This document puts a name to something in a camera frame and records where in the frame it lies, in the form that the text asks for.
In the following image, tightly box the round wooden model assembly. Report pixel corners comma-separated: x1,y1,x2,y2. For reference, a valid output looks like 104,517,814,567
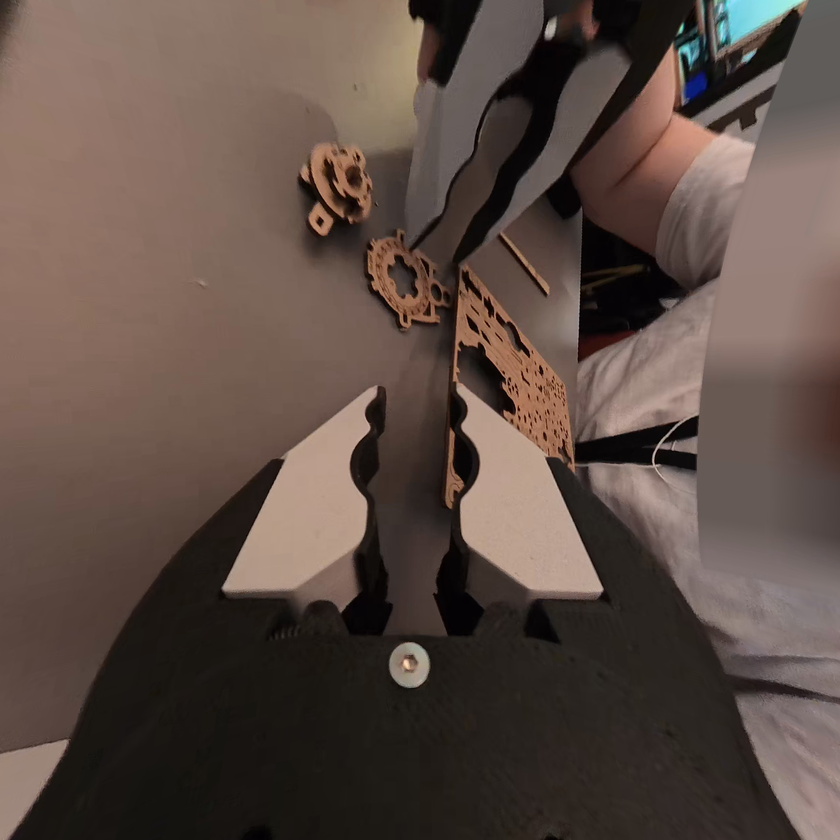
298,141,375,238

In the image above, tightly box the thin wooden stick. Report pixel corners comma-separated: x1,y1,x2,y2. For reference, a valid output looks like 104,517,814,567
497,231,551,298

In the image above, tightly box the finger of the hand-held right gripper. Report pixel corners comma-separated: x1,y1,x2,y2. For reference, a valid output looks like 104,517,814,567
451,46,635,265
402,0,548,252

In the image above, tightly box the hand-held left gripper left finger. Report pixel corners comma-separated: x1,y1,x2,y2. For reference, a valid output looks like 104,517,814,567
222,385,395,636

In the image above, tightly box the person's right forearm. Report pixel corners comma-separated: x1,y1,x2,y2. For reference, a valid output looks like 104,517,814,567
570,46,719,263

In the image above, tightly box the round wooden gear part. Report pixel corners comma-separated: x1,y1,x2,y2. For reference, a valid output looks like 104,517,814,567
365,228,454,332

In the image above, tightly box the black strap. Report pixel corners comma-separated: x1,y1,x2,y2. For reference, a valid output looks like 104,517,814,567
574,416,700,470

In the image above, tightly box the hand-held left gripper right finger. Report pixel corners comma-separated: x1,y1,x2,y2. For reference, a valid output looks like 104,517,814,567
433,384,605,636

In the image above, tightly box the person's right hand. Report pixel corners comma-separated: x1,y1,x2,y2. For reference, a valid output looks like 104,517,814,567
417,25,448,84

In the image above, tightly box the laser-cut plywood sheet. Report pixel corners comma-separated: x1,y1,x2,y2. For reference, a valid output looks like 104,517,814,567
445,262,577,511

